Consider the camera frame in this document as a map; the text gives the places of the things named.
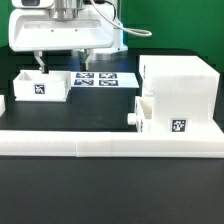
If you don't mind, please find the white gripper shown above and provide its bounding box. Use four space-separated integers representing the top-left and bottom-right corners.
9 9 122 74

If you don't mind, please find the white drawer tray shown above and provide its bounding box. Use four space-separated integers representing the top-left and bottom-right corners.
13 70 71 102
127 96 153 133

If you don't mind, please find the white front drawer tray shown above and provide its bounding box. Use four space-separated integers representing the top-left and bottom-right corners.
127 96 153 133

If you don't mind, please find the white drawer cabinet box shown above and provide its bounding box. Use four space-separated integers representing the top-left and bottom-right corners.
139 55 220 134

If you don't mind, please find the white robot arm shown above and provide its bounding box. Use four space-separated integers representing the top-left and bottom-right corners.
8 0 128 63

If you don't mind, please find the white fiducial marker sheet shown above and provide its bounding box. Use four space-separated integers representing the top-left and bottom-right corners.
71 71 139 89

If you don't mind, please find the white L-shaped border fence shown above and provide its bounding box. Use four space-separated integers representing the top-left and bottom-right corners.
0 94 224 158

